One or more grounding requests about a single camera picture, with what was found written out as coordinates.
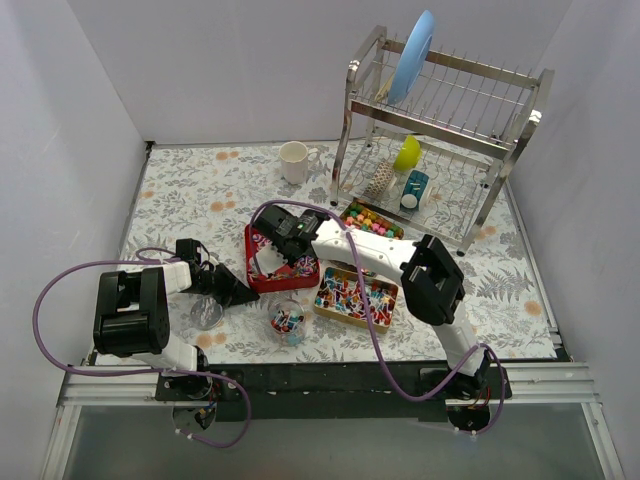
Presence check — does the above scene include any teal and white container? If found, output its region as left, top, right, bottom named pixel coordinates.
left=400, top=169, right=433, bottom=213

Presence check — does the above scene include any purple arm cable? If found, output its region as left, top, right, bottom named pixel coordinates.
left=32, top=246, right=251, bottom=449
left=249, top=200, right=506, bottom=435

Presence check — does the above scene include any stainless steel dish rack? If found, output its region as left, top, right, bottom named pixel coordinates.
left=329, top=25, right=554, bottom=250

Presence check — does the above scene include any aluminium table edge rail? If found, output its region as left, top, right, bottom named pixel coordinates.
left=41, top=361, right=626, bottom=479

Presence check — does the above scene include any gold tin of ball lollipops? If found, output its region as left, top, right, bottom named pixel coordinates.
left=313, top=267, right=398, bottom=334

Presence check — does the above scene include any yellow green bowl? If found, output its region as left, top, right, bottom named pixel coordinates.
left=393, top=135, right=422, bottom=172

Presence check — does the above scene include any white ceramic mug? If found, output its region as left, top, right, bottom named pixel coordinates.
left=279, top=141, right=319, bottom=185

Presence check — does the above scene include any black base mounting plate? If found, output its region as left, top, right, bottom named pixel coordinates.
left=155, top=361, right=512, bottom=422

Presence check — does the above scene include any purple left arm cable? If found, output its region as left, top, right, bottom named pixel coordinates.
left=32, top=246, right=251, bottom=449

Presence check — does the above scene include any clear glass jar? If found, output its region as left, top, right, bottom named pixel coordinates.
left=268, top=299, right=307, bottom=347

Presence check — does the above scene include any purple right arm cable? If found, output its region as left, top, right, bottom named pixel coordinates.
left=249, top=200, right=506, bottom=435

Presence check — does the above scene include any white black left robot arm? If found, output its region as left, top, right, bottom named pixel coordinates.
left=93, top=239, right=259, bottom=400

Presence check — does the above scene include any red tin of swirl lollipops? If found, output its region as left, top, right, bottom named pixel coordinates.
left=244, top=226, right=320, bottom=294

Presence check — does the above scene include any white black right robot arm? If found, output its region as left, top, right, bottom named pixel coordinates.
left=249, top=200, right=496, bottom=402

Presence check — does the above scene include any gold tin of star candies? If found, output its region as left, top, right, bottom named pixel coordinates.
left=338, top=196, right=405, bottom=277

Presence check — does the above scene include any light blue plate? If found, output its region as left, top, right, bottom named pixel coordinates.
left=387, top=10, right=436, bottom=105

